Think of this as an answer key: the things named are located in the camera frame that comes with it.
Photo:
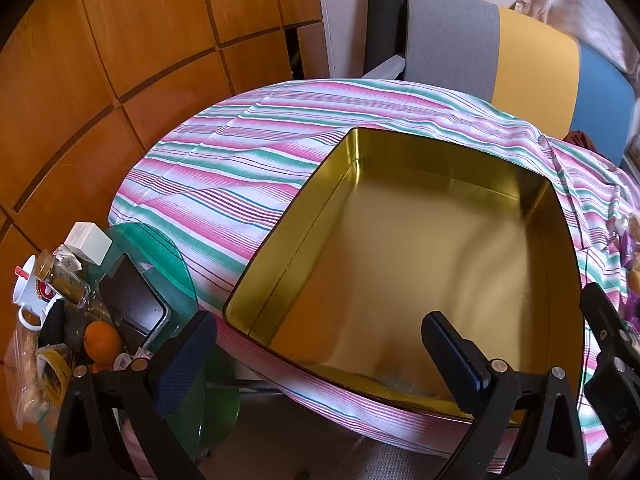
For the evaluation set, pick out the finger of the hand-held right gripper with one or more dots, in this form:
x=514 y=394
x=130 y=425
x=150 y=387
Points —
x=607 y=330

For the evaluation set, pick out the clear plastic bag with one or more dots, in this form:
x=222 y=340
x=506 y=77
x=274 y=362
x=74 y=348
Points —
x=20 y=375

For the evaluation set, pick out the glass spice jar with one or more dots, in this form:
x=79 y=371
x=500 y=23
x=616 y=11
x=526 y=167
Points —
x=65 y=282

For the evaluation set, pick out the black pouch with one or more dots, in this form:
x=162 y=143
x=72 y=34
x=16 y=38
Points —
x=52 y=322

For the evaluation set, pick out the green glass side table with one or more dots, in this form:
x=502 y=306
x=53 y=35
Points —
x=165 y=255

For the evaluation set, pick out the clear wrapped cookie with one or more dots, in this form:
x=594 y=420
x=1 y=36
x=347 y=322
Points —
x=625 y=222

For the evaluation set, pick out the white mug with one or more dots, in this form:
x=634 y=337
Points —
x=30 y=295

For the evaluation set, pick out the wooden wardrobe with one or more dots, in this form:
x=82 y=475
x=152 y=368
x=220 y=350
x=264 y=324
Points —
x=125 y=35

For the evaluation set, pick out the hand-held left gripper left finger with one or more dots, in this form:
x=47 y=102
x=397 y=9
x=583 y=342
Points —
x=182 y=365

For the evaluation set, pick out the orange fruit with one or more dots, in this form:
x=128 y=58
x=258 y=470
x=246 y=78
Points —
x=102 y=341

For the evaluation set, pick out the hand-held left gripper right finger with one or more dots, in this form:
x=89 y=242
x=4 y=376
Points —
x=450 y=355

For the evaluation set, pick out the pale patterned curtain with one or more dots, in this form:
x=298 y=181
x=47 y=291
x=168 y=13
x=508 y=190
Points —
x=590 y=10

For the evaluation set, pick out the dark red cloth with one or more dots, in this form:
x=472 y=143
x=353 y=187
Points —
x=580 y=140

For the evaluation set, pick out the black rolled mat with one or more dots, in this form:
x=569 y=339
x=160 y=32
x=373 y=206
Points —
x=382 y=20

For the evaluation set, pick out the grey yellow blue chair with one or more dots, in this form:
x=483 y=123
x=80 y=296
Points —
x=535 y=60

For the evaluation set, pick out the pale grey armrest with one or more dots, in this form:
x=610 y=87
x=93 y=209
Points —
x=387 y=67

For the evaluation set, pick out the gold metal tin box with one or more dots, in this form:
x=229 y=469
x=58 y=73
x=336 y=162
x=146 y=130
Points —
x=400 y=260

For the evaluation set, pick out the small white box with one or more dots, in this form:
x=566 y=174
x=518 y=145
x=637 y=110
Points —
x=90 y=242

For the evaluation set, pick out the striped pink green tablecloth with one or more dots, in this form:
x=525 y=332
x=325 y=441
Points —
x=225 y=160

